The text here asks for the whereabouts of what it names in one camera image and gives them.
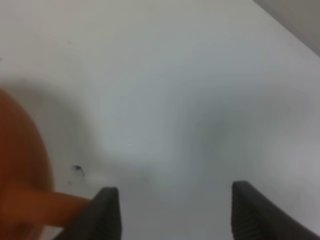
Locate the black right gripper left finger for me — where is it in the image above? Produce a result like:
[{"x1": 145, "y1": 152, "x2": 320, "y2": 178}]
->
[{"x1": 55, "y1": 187, "x2": 122, "y2": 240}]

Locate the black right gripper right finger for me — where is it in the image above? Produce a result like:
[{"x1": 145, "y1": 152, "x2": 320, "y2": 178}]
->
[{"x1": 231, "y1": 181, "x2": 320, "y2": 240}]

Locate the brown clay teapot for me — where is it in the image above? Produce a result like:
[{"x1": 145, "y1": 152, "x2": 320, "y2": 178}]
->
[{"x1": 0, "y1": 90, "x2": 90, "y2": 240}]

